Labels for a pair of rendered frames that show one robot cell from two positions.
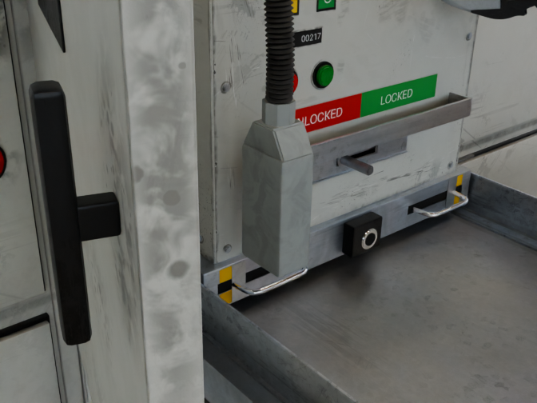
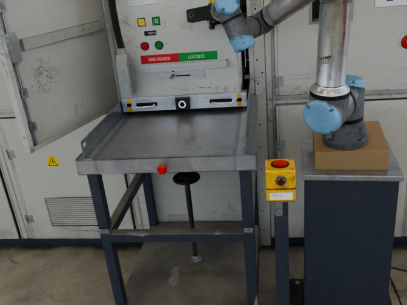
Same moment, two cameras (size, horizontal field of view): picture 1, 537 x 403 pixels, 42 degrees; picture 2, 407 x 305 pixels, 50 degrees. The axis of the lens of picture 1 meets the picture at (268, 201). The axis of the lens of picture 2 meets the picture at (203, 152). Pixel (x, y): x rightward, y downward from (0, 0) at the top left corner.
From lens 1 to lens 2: 154 cm
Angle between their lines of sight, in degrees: 44
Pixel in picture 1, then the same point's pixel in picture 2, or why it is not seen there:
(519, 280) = (214, 126)
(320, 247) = (166, 103)
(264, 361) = (112, 119)
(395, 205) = (201, 97)
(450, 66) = (224, 48)
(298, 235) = (125, 86)
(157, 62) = not seen: outside the picture
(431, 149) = (221, 80)
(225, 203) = not seen: hidden behind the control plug
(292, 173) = (119, 68)
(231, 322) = (115, 110)
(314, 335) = (140, 123)
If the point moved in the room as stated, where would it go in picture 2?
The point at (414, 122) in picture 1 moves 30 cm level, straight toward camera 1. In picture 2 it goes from (194, 65) to (125, 80)
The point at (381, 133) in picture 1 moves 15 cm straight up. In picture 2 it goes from (178, 66) to (173, 28)
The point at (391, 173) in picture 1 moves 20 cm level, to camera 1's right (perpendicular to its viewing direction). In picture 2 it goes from (200, 85) to (235, 91)
